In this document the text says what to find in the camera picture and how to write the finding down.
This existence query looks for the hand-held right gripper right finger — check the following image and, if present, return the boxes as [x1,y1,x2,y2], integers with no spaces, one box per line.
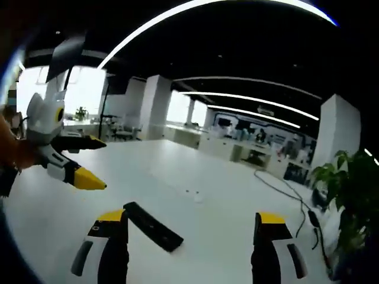
[250,211,309,284]

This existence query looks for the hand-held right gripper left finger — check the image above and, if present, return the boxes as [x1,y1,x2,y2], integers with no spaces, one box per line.
[70,208,130,284]

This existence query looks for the black remote control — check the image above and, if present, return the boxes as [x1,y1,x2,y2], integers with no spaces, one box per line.
[123,201,184,253]

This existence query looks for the person's left hand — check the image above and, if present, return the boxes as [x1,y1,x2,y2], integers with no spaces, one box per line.
[0,114,41,176]

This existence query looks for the small green plant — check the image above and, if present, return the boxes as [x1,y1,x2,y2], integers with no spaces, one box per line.
[74,106,89,122]

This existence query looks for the grey office chair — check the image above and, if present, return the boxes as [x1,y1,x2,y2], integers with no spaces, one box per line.
[112,122,143,142]

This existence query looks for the black power adapter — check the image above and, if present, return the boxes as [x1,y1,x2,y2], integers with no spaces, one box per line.
[307,209,321,229]

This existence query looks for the black panel on stand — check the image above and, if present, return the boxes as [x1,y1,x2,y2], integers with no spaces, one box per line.
[46,31,87,84]

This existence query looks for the green potted plant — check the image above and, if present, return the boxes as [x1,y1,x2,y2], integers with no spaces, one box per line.
[310,149,379,261]

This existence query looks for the white cabinet counter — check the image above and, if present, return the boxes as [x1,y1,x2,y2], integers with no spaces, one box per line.
[164,124,311,180]

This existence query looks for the white square pillar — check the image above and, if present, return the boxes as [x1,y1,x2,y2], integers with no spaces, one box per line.
[311,93,361,171]

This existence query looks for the ceiling air vent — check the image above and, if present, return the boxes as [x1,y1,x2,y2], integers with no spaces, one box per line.
[256,105,275,117]

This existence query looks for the black power cable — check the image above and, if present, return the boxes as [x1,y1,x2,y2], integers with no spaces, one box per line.
[253,169,334,272]

